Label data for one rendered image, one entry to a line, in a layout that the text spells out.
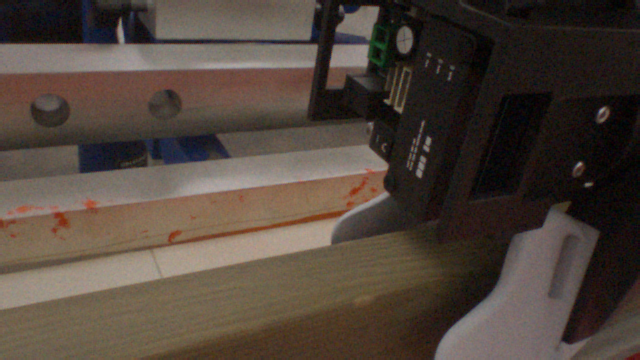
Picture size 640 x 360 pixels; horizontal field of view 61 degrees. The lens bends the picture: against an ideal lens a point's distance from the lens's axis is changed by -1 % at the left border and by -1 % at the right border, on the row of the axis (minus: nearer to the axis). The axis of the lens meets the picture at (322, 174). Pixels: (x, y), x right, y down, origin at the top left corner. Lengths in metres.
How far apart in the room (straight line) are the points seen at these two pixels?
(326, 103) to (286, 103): 0.23
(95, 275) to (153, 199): 0.05
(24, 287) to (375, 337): 0.20
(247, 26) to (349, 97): 0.27
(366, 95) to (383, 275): 0.06
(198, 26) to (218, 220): 0.15
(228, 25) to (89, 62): 0.11
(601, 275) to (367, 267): 0.07
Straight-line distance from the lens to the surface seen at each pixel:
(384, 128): 0.16
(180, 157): 0.53
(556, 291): 0.19
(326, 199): 0.37
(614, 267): 0.18
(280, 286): 0.16
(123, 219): 0.32
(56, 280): 0.32
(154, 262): 0.33
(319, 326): 0.16
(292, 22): 0.44
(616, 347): 0.30
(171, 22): 0.41
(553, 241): 0.18
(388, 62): 0.15
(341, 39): 0.92
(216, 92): 0.38
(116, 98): 0.36
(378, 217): 0.21
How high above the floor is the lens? 1.16
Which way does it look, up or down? 29 degrees down
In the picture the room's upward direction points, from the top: 10 degrees clockwise
